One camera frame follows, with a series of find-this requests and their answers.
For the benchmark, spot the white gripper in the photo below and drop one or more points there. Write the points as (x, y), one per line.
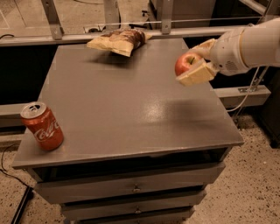
(227, 52)

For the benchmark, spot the red apple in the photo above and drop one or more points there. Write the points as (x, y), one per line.
(185, 62)

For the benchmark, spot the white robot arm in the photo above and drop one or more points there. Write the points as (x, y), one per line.
(260, 45)

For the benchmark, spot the brown chip bag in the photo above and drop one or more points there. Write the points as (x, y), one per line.
(123, 41)

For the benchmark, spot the grey drawer cabinet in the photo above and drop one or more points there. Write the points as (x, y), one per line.
(138, 148)

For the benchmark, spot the red Coca-Cola can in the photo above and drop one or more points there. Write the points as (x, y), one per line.
(41, 122)

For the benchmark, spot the grey metal railing frame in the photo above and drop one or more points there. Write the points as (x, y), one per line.
(58, 22)

